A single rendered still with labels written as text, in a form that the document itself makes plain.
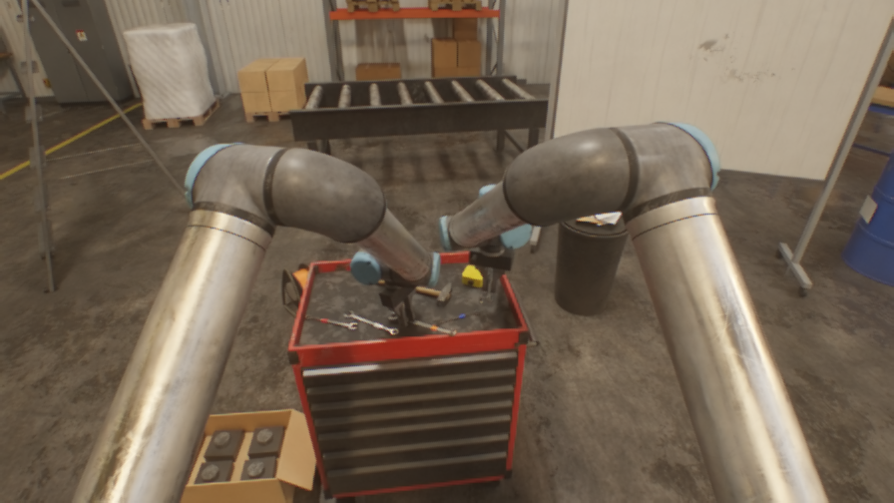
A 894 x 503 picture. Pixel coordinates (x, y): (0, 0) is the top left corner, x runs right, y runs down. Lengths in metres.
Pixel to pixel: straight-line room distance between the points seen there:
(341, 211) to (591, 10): 2.77
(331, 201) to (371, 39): 8.45
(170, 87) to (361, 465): 6.56
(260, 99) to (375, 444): 6.18
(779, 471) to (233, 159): 0.76
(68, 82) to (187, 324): 9.68
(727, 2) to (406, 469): 3.01
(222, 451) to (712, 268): 2.04
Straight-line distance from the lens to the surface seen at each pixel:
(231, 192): 0.67
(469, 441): 1.74
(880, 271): 4.41
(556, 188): 0.59
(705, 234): 0.62
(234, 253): 0.65
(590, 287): 2.86
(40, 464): 2.89
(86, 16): 9.77
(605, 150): 0.59
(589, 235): 2.62
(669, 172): 0.62
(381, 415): 1.59
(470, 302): 1.57
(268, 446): 2.22
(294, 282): 2.82
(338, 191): 0.64
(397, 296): 1.37
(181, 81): 7.58
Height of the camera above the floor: 1.89
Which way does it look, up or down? 29 degrees down
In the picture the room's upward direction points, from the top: straight up
